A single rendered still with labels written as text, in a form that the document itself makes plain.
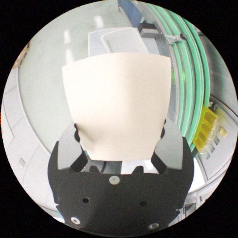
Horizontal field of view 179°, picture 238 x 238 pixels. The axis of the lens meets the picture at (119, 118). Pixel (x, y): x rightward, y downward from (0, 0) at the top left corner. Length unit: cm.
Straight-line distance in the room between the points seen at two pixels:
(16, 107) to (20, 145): 119
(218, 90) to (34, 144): 390
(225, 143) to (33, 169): 387
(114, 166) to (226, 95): 76
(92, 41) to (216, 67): 72
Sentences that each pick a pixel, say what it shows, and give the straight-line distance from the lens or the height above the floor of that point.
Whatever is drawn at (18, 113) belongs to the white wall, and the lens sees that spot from 336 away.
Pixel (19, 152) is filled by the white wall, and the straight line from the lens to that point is 327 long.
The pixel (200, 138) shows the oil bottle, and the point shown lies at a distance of 52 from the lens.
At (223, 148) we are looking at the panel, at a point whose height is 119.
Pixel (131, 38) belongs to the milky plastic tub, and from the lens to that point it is 51.
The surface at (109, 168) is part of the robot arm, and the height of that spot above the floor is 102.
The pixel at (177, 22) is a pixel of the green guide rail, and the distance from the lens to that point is 51.
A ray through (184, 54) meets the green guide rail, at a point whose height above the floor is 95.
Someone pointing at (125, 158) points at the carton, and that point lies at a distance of 16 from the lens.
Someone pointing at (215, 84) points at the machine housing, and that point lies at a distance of 61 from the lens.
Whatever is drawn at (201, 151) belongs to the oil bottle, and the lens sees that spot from 54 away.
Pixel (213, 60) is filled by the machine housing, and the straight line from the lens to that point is 61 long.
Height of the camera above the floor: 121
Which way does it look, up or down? 60 degrees down
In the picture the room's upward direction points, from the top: 178 degrees counter-clockwise
